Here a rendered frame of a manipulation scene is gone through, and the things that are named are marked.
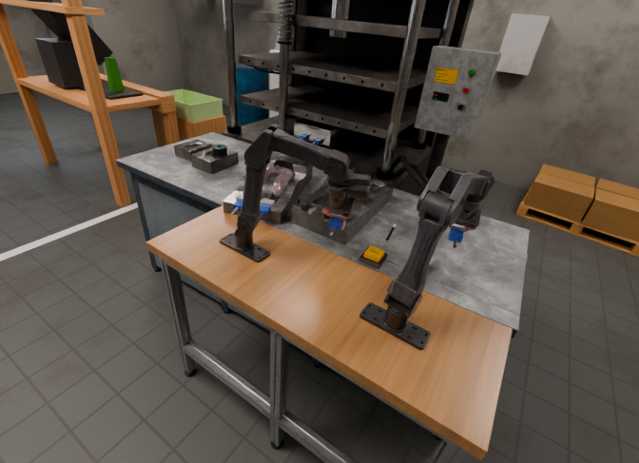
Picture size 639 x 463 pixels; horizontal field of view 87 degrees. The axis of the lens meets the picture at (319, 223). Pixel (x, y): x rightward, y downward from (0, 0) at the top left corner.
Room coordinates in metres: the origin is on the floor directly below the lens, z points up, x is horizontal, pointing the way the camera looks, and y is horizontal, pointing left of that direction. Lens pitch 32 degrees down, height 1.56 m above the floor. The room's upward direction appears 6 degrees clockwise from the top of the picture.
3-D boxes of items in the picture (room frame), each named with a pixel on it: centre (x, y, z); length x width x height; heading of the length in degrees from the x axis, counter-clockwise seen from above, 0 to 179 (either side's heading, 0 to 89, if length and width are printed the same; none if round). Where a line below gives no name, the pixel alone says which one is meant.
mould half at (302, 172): (1.45, 0.24, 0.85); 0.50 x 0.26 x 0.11; 169
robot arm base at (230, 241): (1.00, 0.27, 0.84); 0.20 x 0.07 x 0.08; 59
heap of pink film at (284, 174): (1.45, 0.23, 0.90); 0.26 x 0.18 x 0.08; 169
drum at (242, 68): (5.19, 1.22, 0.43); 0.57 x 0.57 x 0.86
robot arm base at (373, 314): (0.69, -0.25, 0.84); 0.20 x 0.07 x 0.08; 59
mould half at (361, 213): (1.36, -0.11, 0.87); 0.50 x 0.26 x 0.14; 152
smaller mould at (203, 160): (1.72, 0.60, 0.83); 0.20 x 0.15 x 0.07; 152
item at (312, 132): (2.32, -0.01, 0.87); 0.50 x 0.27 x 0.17; 152
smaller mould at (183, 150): (1.84, 0.77, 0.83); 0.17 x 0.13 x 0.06; 152
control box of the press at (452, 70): (1.87, -0.64, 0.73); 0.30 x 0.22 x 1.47; 62
